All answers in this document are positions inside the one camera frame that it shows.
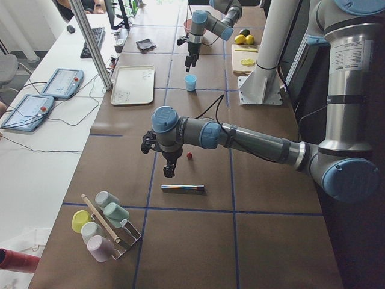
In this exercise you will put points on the black computer mouse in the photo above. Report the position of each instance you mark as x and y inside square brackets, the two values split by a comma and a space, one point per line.
[70, 29]

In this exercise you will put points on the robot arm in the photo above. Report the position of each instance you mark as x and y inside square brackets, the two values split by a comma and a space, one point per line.
[338, 164]
[203, 20]

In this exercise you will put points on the green lime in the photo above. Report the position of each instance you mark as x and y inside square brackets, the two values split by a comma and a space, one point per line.
[245, 32]

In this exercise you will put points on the mint cup on rack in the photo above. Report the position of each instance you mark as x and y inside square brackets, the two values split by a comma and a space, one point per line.
[115, 214]

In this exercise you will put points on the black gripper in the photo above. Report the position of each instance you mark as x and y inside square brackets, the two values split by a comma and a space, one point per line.
[192, 49]
[170, 156]

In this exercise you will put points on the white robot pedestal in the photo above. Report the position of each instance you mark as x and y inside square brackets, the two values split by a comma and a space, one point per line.
[261, 87]

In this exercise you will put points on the lemon slices stack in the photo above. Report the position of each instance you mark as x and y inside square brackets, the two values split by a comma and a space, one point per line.
[247, 62]

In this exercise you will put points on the yellow plastic knife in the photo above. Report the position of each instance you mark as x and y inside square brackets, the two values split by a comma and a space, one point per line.
[246, 49]

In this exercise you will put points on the pale white cup on rack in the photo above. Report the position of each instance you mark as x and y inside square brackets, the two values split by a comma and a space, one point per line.
[90, 229]

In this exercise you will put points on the black monitor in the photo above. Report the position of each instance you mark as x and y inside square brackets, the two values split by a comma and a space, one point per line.
[116, 11]

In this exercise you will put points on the pink cup on rack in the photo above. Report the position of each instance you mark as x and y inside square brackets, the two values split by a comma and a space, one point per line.
[100, 248]

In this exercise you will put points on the light blue plastic cup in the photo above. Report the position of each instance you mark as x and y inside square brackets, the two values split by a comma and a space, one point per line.
[190, 82]

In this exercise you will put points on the far blue teach pendant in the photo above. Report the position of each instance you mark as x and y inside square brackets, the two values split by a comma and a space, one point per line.
[63, 84]

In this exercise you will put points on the metal cup rack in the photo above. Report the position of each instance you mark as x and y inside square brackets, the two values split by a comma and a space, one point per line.
[123, 239]

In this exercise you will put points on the blue teach pendant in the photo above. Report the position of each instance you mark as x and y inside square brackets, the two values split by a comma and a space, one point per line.
[29, 113]
[63, 84]

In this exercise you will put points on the yellow lemon far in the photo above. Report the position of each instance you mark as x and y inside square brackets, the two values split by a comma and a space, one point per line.
[249, 39]

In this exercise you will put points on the aluminium frame post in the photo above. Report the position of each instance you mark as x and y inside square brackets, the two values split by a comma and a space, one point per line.
[85, 28]

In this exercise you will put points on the wooden cutting board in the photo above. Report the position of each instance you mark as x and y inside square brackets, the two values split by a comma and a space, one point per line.
[237, 56]

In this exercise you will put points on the grey folded cloth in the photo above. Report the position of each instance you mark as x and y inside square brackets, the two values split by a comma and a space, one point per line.
[145, 45]

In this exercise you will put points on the red bottle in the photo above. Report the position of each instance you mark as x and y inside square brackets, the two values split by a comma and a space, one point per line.
[18, 262]

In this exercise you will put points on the yellow lemon near board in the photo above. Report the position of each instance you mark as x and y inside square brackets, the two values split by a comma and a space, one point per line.
[240, 39]

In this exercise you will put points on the cream bear tray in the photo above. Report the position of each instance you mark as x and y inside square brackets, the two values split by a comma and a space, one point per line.
[133, 85]

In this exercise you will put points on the yellow cup on rack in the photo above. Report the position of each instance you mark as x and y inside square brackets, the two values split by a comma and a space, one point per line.
[79, 219]

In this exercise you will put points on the pink bowl of ice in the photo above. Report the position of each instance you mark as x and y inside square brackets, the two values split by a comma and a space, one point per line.
[187, 25]

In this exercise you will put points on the steel muddler black tip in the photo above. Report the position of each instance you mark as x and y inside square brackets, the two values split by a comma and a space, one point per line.
[198, 188]

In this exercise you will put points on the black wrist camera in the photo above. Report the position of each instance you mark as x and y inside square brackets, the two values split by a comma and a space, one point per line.
[183, 39]
[149, 142]

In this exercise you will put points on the near blue teach pendant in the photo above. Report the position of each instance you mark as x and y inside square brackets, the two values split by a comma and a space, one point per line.
[29, 113]

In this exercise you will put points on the grey-green cup on rack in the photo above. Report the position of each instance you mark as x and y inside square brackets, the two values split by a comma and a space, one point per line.
[103, 198]

